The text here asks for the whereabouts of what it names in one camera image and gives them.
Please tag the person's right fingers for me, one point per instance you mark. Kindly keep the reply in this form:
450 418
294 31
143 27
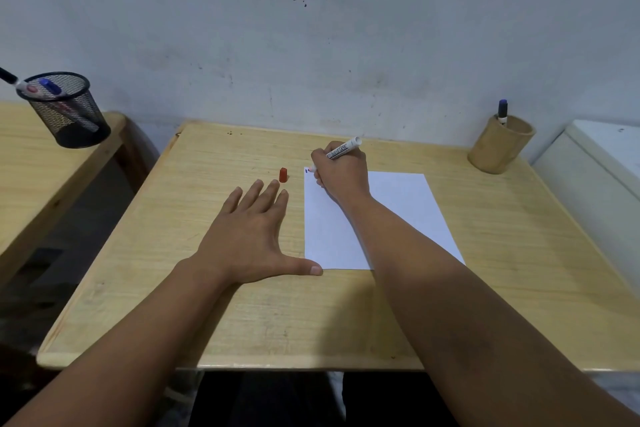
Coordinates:
321 169

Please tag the person's left thumb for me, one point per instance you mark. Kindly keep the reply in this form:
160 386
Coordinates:
302 266

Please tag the red marker cap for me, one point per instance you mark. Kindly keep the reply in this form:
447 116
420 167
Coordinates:
283 175

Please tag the person's left hand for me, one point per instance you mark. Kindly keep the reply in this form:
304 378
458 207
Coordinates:
247 241

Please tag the white paper sheet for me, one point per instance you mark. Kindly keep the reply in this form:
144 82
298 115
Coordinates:
400 211

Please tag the person's right forearm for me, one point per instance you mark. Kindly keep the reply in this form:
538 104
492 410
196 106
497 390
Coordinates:
470 321

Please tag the black capped marker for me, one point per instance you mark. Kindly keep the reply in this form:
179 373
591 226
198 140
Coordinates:
9 76

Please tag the person's left forearm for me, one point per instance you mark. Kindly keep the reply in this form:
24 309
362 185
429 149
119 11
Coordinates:
120 356

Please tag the white marker pen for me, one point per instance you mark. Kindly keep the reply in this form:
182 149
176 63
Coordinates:
347 147

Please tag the white cabinet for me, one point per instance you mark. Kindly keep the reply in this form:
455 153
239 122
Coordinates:
595 181

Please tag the blue capped marker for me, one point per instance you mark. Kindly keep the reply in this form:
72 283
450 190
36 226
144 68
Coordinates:
50 86
502 111

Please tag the red capped marker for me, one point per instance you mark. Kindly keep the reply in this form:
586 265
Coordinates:
34 89

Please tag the wooden pen holder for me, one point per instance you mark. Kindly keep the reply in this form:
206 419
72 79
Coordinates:
497 149

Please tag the person's dark trousers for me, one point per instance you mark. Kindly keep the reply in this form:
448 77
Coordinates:
300 401

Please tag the person's right hand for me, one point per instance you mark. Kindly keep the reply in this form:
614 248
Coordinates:
342 174

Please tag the black mesh pen holder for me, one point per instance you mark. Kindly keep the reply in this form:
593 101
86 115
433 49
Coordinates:
75 121

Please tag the person's left middle finger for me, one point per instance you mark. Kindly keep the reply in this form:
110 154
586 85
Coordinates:
269 195

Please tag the person's left little finger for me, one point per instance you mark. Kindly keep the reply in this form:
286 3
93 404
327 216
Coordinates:
232 200

